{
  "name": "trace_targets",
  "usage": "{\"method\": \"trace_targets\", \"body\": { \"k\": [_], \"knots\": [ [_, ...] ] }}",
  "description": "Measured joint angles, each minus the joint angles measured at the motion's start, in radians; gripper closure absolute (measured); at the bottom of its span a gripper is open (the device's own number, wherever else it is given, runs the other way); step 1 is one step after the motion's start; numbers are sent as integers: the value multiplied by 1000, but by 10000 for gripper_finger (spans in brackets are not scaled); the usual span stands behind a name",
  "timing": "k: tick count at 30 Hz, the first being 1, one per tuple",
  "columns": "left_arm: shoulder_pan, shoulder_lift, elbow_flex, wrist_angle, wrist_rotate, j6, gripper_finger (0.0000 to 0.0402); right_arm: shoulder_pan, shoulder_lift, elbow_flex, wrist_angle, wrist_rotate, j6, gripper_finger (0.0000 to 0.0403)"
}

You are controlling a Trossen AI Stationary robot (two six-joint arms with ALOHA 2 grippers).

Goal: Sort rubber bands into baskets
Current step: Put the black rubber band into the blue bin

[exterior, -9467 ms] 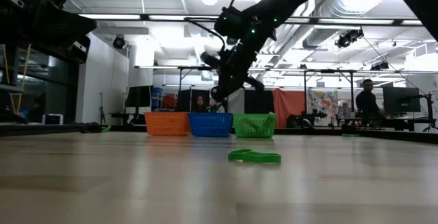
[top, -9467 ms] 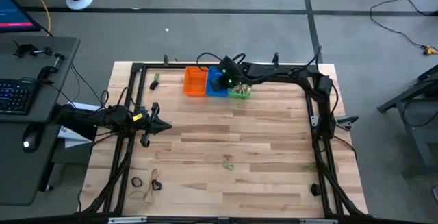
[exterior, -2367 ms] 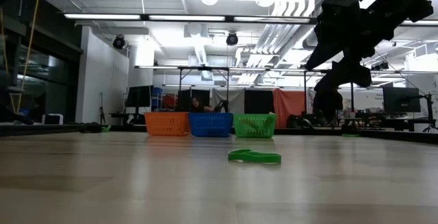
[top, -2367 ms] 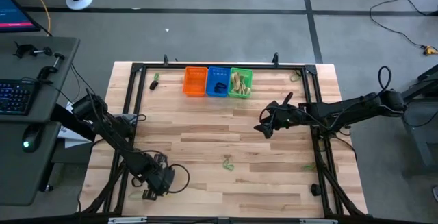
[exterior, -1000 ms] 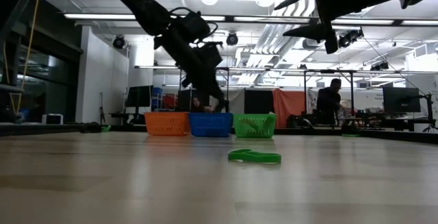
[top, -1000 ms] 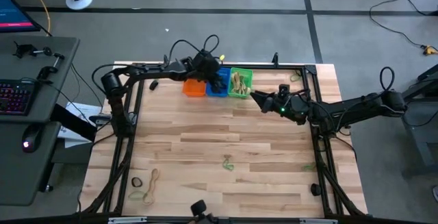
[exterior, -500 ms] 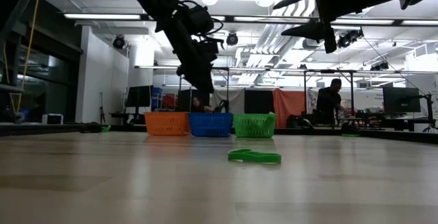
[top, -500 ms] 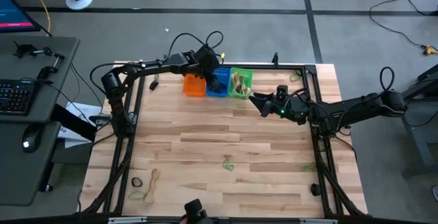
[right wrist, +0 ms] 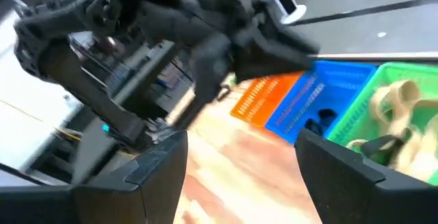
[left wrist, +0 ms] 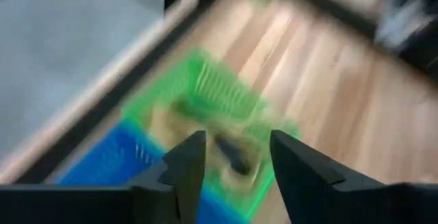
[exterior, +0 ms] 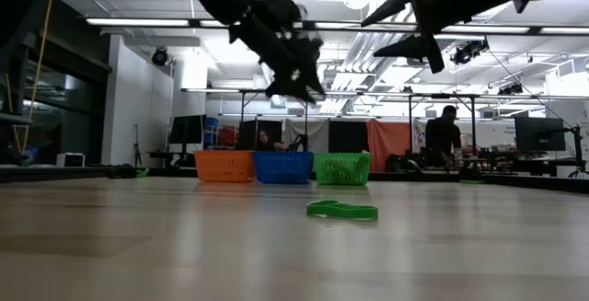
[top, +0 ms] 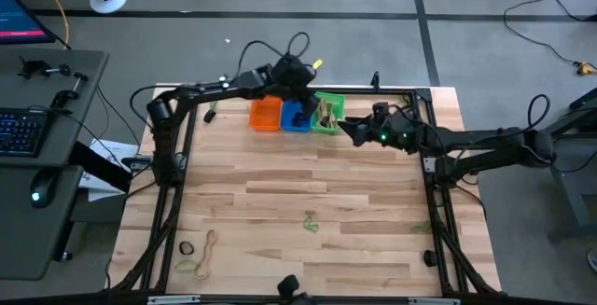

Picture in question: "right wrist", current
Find beige rubber band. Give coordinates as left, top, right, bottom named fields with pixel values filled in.
left=369, top=79, right=422, bottom=124

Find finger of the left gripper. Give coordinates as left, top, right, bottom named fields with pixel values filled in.
left=232, top=11, right=321, bottom=83
left=173, top=35, right=234, bottom=132

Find beige tape rolls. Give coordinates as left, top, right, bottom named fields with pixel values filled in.
left=345, top=112, right=438, bottom=184

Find blue plastic basket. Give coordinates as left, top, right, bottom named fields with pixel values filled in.
left=264, top=60, right=379, bottom=145

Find green plastic basket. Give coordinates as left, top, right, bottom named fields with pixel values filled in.
left=324, top=62, right=438, bottom=186

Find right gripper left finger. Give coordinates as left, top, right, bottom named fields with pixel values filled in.
left=0, top=130, right=189, bottom=224

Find white pole stand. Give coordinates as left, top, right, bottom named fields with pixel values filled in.
left=258, top=0, right=308, bottom=25

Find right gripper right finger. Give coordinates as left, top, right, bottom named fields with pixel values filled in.
left=294, top=127, right=438, bottom=224

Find orange plastic basket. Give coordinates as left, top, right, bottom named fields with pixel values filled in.
left=229, top=71, right=305, bottom=129

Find wide black rubber band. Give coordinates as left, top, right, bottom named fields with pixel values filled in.
left=317, top=108, right=339, bottom=129

